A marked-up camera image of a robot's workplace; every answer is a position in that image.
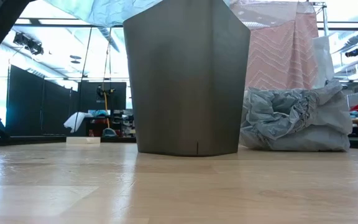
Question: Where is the metal wheeled rack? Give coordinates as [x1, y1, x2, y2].
[310, 1, 331, 38]

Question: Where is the white tape roll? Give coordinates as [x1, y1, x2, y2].
[65, 136, 102, 146]

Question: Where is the pink chevron cloth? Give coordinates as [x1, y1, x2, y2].
[243, 11, 320, 91]

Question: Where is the blue plastic trash bag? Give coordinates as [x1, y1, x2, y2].
[43, 0, 165, 29]

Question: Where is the yellow handled broom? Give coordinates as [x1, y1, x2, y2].
[101, 86, 118, 139]

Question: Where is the black ceiling light fixture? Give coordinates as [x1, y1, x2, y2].
[12, 30, 45, 57]

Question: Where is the white hanging cloth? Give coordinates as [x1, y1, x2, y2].
[63, 111, 93, 134]

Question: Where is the grey patterned trash bag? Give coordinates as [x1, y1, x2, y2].
[239, 78, 354, 153]

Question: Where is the pink quilted hanging blanket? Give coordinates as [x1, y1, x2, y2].
[227, 0, 337, 91]

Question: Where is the dark grey trash bin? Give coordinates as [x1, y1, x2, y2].
[122, 0, 252, 157]

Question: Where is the black hanging cable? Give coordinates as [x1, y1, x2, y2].
[73, 26, 93, 132]

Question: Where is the black monitor screen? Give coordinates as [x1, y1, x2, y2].
[78, 80, 127, 110]

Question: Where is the black partition panel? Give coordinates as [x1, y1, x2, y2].
[6, 64, 87, 137]

